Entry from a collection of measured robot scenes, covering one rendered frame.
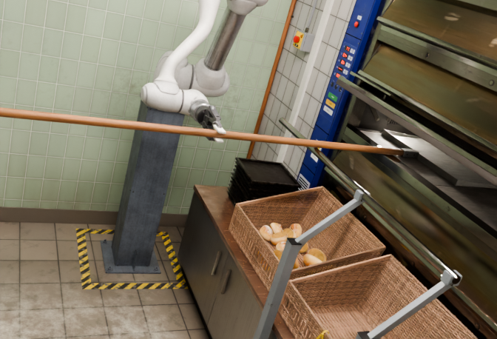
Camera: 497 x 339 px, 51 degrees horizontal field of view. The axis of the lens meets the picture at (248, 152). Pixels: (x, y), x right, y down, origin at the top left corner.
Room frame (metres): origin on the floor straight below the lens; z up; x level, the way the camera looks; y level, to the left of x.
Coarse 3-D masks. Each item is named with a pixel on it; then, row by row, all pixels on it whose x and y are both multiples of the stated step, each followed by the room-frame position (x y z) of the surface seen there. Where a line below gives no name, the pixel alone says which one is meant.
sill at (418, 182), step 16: (352, 128) 2.57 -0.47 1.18; (368, 144) 2.39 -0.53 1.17; (384, 160) 2.27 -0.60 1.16; (400, 176) 2.15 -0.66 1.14; (416, 176) 2.10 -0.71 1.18; (432, 192) 1.98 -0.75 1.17; (448, 208) 1.89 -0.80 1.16; (464, 208) 1.89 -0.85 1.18; (464, 224) 1.80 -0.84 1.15; (480, 224) 1.77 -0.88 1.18; (496, 240) 1.68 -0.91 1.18
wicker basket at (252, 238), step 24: (288, 192) 2.43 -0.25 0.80; (312, 192) 2.50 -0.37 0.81; (240, 216) 2.23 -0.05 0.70; (264, 216) 2.38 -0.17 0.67; (312, 216) 2.45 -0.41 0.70; (240, 240) 2.17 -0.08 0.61; (264, 240) 2.02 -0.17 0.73; (312, 240) 2.37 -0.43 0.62; (336, 240) 2.26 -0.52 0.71; (360, 240) 2.16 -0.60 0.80; (264, 264) 1.96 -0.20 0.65; (336, 264) 1.94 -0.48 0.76; (312, 288) 1.90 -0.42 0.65; (336, 288) 1.96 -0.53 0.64
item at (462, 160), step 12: (360, 96) 2.31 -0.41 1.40; (384, 108) 2.16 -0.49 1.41; (396, 108) 2.33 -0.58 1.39; (396, 120) 2.07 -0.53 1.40; (420, 132) 1.94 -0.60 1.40; (432, 144) 1.87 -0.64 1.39; (456, 144) 1.98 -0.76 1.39; (456, 156) 1.76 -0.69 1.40; (468, 168) 1.71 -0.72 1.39; (480, 168) 1.67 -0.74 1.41; (492, 180) 1.61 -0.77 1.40
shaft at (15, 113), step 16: (0, 112) 1.54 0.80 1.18; (16, 112) 1.56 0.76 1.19; (32, 112) 1.59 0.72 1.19; (128, 128) 1.73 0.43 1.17; (144, 128) 1.76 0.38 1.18; (160, 128) 1.78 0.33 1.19; (176, 128) 1.81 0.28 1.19; (192, 128) 1.85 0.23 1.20; (288, 144) 2.04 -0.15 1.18; (304, 144) 2.07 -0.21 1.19; (320, 144) 2.11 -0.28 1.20; (336, 144) 2.15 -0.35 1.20; (352, 144) 2.20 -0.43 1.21
